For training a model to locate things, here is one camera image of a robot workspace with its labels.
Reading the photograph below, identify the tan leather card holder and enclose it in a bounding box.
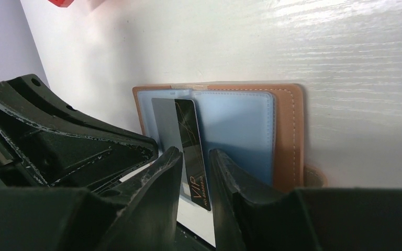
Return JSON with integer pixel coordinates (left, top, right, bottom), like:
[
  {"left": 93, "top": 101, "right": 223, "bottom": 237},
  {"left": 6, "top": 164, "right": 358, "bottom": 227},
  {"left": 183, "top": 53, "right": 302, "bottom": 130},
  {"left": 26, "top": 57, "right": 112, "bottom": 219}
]
[{"left": 132, "top": 82, "right": 328, "bottom": 192}]

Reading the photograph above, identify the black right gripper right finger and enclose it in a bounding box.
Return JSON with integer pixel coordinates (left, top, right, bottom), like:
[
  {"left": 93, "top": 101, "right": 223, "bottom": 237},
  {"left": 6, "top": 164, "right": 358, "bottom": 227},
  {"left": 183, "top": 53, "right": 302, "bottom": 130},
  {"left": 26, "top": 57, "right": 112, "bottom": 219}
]
[{"left": 209, "top": 149, "right": 299, "bottom": 250}]

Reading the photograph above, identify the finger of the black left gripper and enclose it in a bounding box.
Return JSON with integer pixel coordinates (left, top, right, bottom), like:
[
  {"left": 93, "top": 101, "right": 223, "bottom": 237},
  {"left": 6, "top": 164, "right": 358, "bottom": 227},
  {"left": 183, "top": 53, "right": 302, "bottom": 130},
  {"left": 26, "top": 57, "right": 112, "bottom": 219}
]
[
  {"left": 7, "top": 74, "right": 158, "bottom": 160},
  {"left": 0, "top": 82, "right": 153, "bottom": 192}
]

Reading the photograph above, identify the red bin with black card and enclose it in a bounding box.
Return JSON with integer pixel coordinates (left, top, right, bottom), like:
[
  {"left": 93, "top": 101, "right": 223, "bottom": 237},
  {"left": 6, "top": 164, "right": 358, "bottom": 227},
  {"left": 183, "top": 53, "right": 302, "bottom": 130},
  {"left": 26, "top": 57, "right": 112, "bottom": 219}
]
[{"left": 48, "top": 0, "right": 74, "bottom": 8}]

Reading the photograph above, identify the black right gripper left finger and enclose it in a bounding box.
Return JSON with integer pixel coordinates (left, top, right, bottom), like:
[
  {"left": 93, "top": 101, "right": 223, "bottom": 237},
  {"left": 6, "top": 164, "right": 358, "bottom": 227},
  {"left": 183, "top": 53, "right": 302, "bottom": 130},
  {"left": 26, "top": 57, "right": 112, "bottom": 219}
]
[{"left": 97, "top": 146, "right": 183, "bottom": 250}]

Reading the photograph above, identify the black VIP card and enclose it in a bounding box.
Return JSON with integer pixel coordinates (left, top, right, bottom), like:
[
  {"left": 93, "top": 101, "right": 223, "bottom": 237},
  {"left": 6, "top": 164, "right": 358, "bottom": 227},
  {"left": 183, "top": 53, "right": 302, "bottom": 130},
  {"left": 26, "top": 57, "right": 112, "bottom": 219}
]
[{"left": 152, "top": 98, "right": 211, "bottom": 211}]

